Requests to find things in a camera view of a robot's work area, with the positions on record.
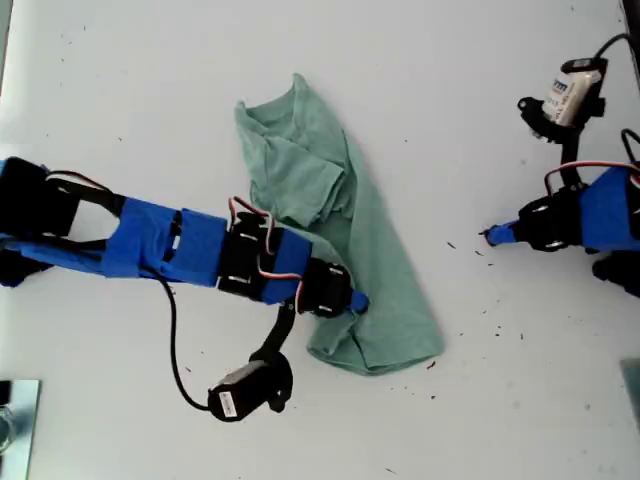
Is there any green t-shirt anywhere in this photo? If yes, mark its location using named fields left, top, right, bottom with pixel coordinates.
left=233, top=73, right=447, bottom=377

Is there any red white servo wire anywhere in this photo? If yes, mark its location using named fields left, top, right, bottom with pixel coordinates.
left=227, top=195, right=307, bottom=317
left=543, top=159, right=640, bottom=199

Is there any black white camera box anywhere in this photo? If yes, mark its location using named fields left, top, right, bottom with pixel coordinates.
left=541, top=56, right=610, bottom=127

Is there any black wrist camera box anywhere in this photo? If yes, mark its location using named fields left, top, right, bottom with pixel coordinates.
left=206, top=361, right=282, bottom=424

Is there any black camera cable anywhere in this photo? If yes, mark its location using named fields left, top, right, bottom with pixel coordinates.
left=593, top=31, right=640, bottom=62
left=158, top=278, right=217, bottom=413

